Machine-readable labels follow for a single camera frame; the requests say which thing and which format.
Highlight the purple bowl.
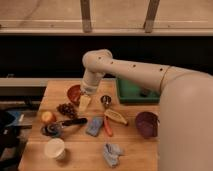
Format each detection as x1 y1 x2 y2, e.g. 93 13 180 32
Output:
135 111 158 138

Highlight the crumpled blue grey cloth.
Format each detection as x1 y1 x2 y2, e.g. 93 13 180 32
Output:
103 143 124 168

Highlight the blue sponge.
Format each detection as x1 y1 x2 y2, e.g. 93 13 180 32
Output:
86 117 103 137

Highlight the orange-red bowl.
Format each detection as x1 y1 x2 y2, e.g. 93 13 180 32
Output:
67 84 81 105

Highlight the white plastic cup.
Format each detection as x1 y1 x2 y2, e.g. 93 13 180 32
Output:
44 138 66 160

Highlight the red yellow apple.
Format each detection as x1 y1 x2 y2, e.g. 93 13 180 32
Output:
41 111 56 124

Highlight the wooden cutting board table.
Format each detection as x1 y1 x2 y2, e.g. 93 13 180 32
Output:
19 80 158 171

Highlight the green plastic tray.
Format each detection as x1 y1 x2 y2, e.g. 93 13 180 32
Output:
116 78 159 104

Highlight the orange carrot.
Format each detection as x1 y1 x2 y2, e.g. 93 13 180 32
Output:
104 117 113 137

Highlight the yellow banana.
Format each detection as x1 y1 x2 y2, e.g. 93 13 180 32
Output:
104 109 128 125

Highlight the black handled brush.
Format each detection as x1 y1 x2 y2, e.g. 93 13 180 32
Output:
55 118 87 129

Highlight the small metal cup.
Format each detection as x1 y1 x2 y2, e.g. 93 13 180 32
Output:
101 95 112 108

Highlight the dark brown block in tray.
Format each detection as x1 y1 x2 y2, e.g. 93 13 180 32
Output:
140 89 150 97

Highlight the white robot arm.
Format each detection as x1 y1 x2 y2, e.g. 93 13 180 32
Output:
81 49 213 171

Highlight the bunch of dark grapes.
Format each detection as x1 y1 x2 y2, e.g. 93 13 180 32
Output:
57 103 77 119

